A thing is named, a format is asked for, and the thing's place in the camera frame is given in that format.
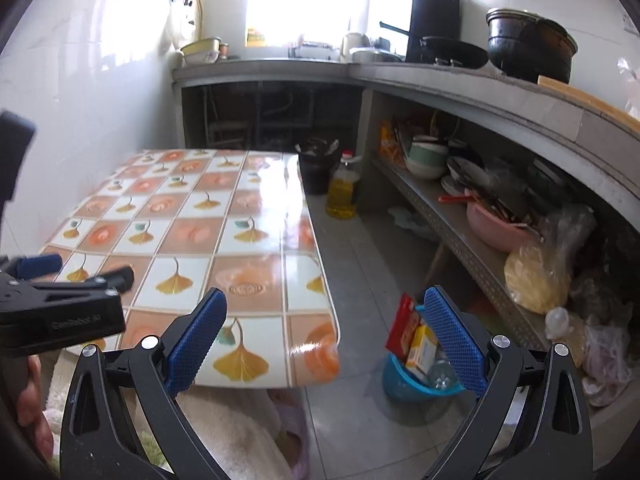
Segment white fluffy rug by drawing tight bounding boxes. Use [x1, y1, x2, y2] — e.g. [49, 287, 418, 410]
[42, 355, 296, 480]

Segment blue plastic basket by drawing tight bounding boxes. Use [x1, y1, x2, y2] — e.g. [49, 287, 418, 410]
[382, 352, 473, 403]

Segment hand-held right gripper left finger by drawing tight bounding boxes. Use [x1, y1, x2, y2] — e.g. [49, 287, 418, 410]
[59, 287, 231, 480]

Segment black upright panel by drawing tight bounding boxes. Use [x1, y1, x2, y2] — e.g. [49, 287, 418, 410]
[405, 0, 461, 63]

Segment perforated metal shelf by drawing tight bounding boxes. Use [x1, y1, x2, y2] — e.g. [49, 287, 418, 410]
[372, 155, 551, 351]

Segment concrete kitchen counter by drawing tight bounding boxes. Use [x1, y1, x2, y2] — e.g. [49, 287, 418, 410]
[172, 55, 640, 241]

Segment black wok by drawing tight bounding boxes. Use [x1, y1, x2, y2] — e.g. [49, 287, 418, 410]
[420, 35, 490, 70]

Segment stack of green white bowls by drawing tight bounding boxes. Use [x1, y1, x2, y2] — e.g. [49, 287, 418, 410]
[404, 140, 448, 181]

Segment orange packets on shelf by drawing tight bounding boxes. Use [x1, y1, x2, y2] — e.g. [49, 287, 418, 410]
[378, 120, 406, 166]

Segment plastic bag of yellow food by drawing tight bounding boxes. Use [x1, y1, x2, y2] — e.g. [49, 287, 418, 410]
[504, 205, 596, 316]

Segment wooden cutting board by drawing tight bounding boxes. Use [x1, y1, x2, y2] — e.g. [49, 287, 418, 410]
[537, 75, 640, 121]

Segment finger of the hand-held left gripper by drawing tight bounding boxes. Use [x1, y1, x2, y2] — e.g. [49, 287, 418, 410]
[0, 254, 63, 281]
[30, 266, 135, 297]

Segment pink plastic basin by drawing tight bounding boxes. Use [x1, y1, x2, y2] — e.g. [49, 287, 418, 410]
[465, 190, 536, 253]

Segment large black cooking pot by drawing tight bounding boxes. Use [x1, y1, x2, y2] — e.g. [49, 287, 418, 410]
[486, 7, 578, 85]

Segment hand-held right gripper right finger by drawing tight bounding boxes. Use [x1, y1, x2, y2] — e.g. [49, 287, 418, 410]
[415, 285, 593, 480]

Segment yellow cooking oil bottle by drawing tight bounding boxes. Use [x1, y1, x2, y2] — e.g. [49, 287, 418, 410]
[326, 150, 363, 222]

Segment black bucket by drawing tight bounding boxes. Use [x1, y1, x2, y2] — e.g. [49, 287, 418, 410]
[296, 137, 343, 196]

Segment pile of white dishes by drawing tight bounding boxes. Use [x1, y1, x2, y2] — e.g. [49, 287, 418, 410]
[440, 155, 493, 196]

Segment white rag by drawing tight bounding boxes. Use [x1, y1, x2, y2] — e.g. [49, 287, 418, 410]
[390, 205, 436, 241]

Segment white kettle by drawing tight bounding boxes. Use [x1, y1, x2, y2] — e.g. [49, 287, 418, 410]
[341, 32, 371, 63]

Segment ginkgo leaf patterned tablecloth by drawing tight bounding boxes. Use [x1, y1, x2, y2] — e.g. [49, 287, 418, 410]
[39, 148, 341, 388]

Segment green rimmed enamel basin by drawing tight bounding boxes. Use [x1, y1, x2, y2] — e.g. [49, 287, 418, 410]
[180, 36, 222, 65]

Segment crumpled clear plastic bags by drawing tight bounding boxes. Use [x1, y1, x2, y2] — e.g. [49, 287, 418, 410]
[545, 305, 633, 406]

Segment pink slipper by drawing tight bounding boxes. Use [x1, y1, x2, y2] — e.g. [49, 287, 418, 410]
[267, 387, 311, 480]

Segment red snack packet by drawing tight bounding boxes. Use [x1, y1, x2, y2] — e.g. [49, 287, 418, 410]
[385, 294, 423, 363]

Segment person's left hand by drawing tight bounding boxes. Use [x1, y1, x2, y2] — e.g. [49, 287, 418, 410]
[15, 354, 54, 462]

